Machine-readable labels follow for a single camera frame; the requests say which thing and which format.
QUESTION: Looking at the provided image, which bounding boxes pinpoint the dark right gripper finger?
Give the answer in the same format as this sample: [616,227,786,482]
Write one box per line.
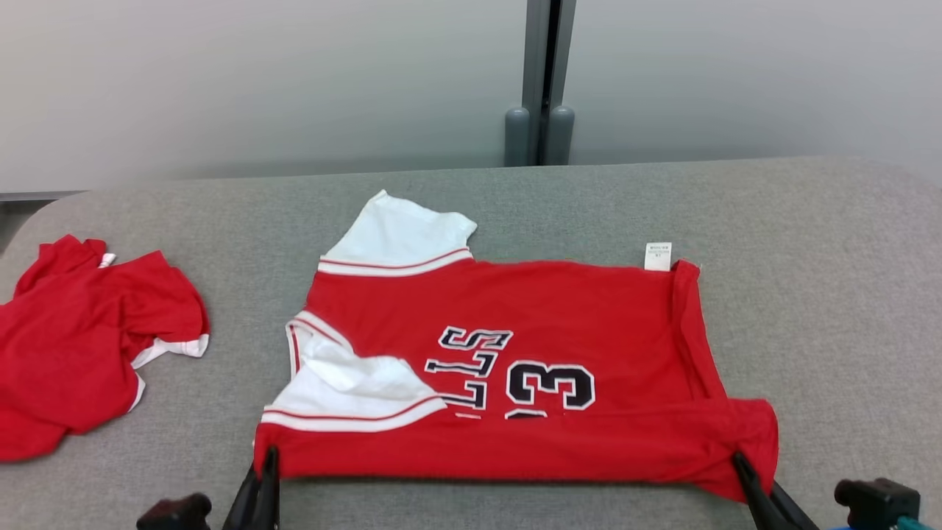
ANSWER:
[771,482,819,530]
[732,450,792,530]

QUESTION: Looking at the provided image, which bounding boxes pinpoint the red shorts with white trim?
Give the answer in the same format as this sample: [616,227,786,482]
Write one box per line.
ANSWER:
[0,234,210,463]

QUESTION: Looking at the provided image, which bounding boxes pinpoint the grey cylinder post bumper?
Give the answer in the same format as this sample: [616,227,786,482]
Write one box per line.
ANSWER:
[504,107,531,167]
[545,105,576,166]

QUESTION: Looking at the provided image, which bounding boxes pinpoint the grey metal frame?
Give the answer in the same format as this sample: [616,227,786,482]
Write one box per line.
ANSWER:
[0,190,85,203]

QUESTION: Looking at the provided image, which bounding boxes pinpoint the red jersey with white sleeves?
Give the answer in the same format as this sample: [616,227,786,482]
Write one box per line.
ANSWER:
[252,190,779,505]

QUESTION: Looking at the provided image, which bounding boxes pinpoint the grey metal partition post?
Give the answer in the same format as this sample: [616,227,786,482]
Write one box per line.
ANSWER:
[521,0,577,166]

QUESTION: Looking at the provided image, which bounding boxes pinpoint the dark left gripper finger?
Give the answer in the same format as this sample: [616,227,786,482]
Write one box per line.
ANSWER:
[223,464,262,530]
[259,445,280,530]

